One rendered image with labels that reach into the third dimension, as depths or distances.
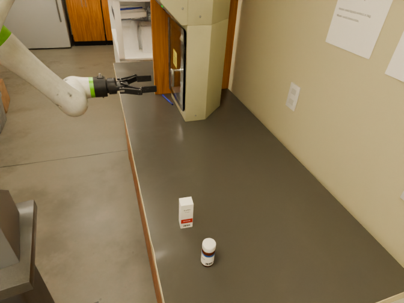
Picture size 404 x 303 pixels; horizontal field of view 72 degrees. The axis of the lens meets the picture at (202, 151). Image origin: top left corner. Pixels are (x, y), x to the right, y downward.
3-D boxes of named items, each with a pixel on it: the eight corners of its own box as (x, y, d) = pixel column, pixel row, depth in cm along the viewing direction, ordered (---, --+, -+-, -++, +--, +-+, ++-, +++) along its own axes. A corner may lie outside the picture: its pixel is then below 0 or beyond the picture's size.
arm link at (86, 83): (58, 72, 122) (64, 94, 129) (56, 85, 113) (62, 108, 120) (91, 70, 126) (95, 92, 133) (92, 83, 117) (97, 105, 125)
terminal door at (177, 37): (171, 89, 166) (170, 16, 143) (184, 112, 143) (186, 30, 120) (169, 89, 166) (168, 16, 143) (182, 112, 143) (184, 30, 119)
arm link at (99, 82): (95, 94, 133) (96, 102, 126) (91, 70, 126) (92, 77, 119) (109, 93, 134) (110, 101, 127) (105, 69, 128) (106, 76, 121)
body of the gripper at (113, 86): (106, 82, 122) (128, 80, 125) (105, 75, 129) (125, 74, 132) (109, 97, 127) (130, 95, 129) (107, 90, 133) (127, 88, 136)
